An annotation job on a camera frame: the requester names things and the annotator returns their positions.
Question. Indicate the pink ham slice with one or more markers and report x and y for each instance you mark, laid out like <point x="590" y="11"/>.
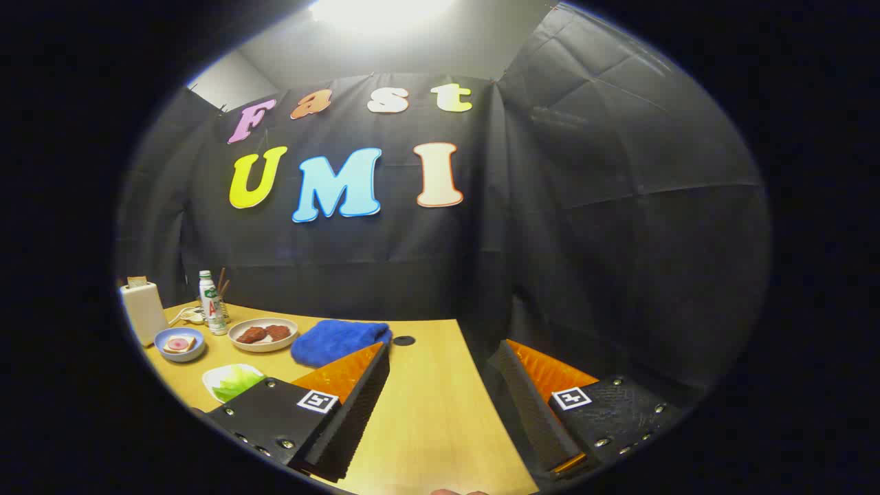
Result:
<point x="179" y="343"/>

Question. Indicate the white toaster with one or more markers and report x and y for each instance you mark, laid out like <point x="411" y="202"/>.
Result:
<point x="144" y="313"/>

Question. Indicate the brown meat patty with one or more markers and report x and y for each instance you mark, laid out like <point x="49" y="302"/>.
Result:
<point x="278" y="332"/>
<point x="251" y="335"/>

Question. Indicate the green lettuce leaf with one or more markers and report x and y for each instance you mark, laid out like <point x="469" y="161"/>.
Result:
<point x="237" y="383"/>

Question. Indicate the blue plate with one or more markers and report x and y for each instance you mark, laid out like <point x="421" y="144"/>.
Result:
<point x="180" y="357"/>

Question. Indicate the white divided bean dish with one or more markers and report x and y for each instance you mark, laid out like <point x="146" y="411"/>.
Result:
<point x="192" y="316"/>

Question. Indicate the white green-capped bottle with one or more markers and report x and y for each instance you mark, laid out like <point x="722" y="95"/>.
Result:
<point x="212" y="302"/>

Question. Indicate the black backdrop cloth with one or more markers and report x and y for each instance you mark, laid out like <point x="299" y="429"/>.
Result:
<point x="584" y="240"/>

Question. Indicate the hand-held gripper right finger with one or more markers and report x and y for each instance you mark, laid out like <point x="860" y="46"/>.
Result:
<point x="529" y="419"/>

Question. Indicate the blue folded towel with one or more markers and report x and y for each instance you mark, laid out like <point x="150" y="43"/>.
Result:
<point x="330" y="344"/>

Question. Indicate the white leaf-shaped dish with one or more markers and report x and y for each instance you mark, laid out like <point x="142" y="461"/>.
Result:
<point x="210" y="378"/>

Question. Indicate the white bread slice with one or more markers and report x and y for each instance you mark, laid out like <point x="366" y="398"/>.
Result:
<point x="168" y="348"/>

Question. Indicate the beige round plate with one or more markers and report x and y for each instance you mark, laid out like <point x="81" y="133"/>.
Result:
<point x="265" y="348"/>

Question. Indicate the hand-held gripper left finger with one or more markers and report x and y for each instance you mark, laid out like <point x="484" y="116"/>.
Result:
<point x="357" y="419"/>

